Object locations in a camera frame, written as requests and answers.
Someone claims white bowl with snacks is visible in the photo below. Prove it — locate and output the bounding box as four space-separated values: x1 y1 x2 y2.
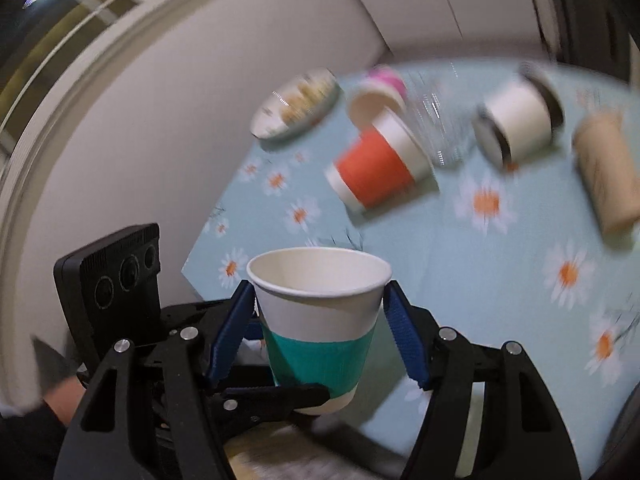
250 68 341 141

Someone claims person's left hand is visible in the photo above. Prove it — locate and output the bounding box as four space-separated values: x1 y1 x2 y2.
43 376 86 427

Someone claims white double door cabinet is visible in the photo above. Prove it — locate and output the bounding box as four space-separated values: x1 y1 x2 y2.
360 0 554 53

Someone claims black banded white cup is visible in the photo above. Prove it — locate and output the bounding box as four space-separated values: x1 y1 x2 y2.
472 64 564 170

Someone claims daisy print blue tablecloth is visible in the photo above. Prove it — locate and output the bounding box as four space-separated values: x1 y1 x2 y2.
180 56 640 478

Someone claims white framed window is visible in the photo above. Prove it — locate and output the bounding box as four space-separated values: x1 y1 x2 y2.
0 0 212 391

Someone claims pink sleeve paper cup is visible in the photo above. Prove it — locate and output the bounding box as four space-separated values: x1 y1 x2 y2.
347 65 408 130

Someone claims clear glass cup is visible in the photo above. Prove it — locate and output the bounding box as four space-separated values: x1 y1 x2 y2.
406 72 476 168

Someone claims orange sleeve paper cup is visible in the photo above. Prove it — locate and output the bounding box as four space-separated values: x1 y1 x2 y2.
324 107 433 212

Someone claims teal sleeve paper cup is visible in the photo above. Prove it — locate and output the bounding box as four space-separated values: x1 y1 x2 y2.
246 247 392 416

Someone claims black tracking camera box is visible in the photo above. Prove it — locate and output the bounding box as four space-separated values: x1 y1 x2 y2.
53 223 160 370

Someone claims brown kraft paper cup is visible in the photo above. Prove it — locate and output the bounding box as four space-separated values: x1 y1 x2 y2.
572 108 639 235

